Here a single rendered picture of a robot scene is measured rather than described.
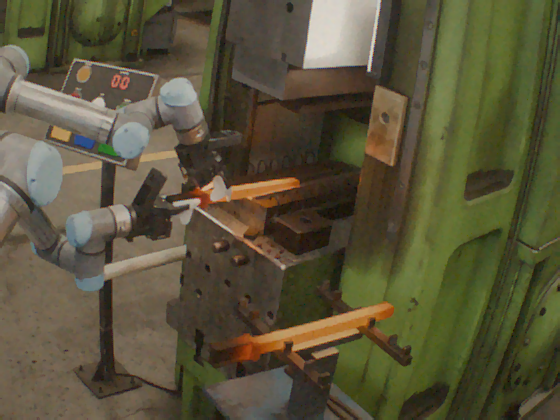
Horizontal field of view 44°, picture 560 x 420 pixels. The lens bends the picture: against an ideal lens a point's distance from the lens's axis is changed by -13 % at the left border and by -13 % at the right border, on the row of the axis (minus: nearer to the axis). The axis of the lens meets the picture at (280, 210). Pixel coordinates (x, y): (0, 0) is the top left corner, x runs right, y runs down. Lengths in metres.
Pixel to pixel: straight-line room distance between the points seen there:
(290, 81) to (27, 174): 0.74
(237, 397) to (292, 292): 0.33
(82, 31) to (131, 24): 0.49
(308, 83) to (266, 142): 0.40
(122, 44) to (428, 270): 5.32
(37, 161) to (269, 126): 0.99
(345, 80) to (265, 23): 0.27
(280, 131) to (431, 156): 0.65
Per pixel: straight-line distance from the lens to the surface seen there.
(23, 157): 1.43
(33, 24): 6.69
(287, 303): 1.93
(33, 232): 1.74
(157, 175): 1.78
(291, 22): 1.81
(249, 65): 1.93
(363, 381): 2.08
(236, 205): 2.04
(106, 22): 6.71
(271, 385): 1.81
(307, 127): 2.34
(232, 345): 1.43
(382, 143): 1.80
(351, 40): 1.88
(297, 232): 1.88
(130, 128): 1.60
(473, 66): 1.69
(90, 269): 1.75
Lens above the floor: 1.80
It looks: 25 degrees down
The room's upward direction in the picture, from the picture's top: 9 degrees clockwise
